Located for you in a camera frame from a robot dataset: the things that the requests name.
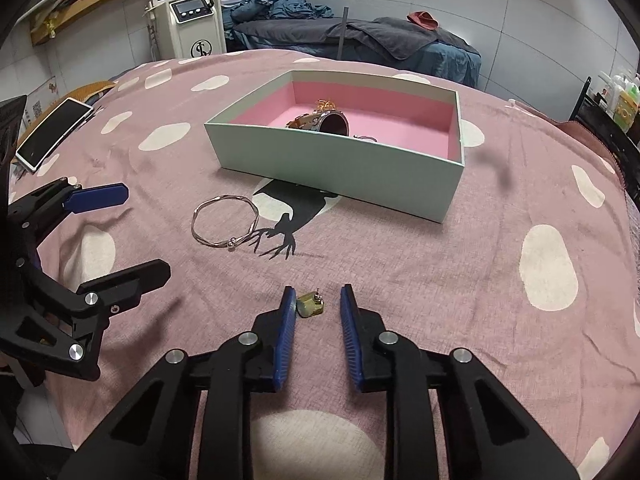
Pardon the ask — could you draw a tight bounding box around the white tablet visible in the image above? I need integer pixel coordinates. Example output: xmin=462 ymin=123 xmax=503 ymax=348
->
xmin=15 ymin=98 xmax=94 ymax=172

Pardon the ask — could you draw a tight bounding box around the rose gold wrist watch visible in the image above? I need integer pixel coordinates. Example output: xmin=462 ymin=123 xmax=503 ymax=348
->
xmin=286 ymin=110 xmax=349 ymax=136

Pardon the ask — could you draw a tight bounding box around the pink polka dot bedsheet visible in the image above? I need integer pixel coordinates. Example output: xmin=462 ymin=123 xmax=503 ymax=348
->
xmin=9 ymin=50 xmax=639 ymax=479

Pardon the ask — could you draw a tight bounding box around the massage bed grey cover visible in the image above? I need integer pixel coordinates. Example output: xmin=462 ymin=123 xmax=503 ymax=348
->
xmin=230 ymin=18 xmax=482 ymax=88

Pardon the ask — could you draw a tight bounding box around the mint box pink lining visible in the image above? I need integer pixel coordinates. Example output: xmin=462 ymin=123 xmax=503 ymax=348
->
xmin=205 ymin=70 xmax=465 ymax=222

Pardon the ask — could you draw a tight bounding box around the green pump bottle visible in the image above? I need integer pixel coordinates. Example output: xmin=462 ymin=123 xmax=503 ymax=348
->
xmin=613 ymin=75 xmax=639 ymax=133

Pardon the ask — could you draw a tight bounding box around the white beauty machine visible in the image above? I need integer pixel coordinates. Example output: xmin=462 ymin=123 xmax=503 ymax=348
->
xmin=145 ymin=0 xmax=227 ymax=60

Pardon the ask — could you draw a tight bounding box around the red cloth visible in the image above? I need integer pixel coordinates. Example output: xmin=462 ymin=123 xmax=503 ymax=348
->
xmin=407 ymin=11 xmax=439 ymax=32

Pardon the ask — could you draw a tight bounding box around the thin silver bangle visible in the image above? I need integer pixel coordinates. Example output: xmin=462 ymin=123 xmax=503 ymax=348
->
xmin=190 ymin=194 xmax=260 ymax=252

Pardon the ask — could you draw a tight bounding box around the crumpled blue blanket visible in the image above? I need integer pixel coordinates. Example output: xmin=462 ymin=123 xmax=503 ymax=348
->
xmin=222 ymin=0 xmax=334 ymax=28

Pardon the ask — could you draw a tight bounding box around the gold cluster earring pair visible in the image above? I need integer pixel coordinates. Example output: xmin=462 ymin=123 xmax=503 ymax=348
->
xmin=314 ymin=100 xmax=336 ymax=114

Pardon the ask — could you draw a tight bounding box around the black trolley rack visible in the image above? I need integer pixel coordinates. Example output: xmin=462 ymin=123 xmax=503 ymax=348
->
xmin=570 ymin=77 xmax=639 ymax=200

